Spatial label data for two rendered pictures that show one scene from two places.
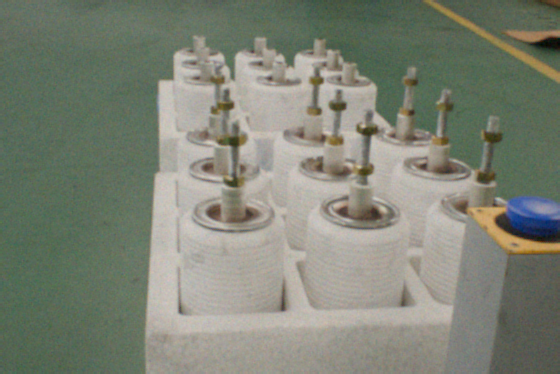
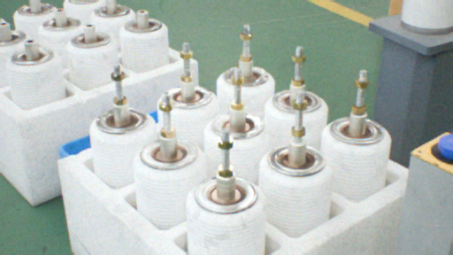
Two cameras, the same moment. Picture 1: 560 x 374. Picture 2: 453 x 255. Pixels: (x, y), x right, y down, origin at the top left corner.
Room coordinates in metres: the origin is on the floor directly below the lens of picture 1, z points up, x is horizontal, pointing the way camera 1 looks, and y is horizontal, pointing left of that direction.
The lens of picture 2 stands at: (0.05, 0.35, 0.69)
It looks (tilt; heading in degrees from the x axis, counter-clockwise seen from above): 29 degrees down; 331
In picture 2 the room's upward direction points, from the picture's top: 1 degrees counter-clockwise
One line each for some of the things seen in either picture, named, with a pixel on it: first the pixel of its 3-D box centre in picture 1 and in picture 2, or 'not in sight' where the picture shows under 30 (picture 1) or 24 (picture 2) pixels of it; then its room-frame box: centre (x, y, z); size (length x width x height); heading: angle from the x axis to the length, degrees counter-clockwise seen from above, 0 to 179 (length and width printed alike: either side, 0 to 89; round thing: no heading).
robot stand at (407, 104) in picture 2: not in sight; (415, 101); (0.80, -0.47, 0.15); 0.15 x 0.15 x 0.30; 2
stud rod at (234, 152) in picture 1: (234, 161); (226, 158); (0.59, 0.05, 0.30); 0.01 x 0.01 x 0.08; 28
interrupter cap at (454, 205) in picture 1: (479, 210); (357, 131); (0.63, -0.18, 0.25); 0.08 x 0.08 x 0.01
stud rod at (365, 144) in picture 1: (365, 150); (299, 119); (0.61, -0.07, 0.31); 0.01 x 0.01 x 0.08; 28
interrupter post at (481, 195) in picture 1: (481, 197); (357, 123); (0.63, -0.18, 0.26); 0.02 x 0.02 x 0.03
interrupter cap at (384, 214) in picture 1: (359, 212); (296, 160); (0.61, -0.07, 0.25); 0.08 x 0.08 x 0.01
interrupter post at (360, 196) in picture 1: (360, 199); (296, 151); (0.61, -0.07, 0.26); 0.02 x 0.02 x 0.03
